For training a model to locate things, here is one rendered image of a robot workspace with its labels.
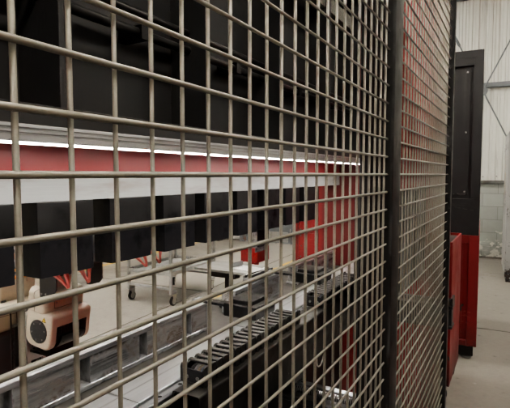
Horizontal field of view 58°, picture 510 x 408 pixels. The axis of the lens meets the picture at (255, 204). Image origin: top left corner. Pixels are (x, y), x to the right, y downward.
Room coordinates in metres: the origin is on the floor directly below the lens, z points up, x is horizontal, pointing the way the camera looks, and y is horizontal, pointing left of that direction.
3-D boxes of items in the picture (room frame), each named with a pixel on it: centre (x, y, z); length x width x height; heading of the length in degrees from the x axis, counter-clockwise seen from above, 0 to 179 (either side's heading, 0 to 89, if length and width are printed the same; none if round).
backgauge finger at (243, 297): (1.39, 0.08, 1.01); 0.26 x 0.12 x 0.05; 60
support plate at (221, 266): (1.98, 0.10, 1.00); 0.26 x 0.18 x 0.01; 60
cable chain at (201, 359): (1.03, 0.01, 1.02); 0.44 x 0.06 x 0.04; 150
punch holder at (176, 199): (1.40, 0.26, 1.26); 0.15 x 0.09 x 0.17; 150
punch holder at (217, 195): (1.58, 0.16, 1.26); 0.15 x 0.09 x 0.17; 150
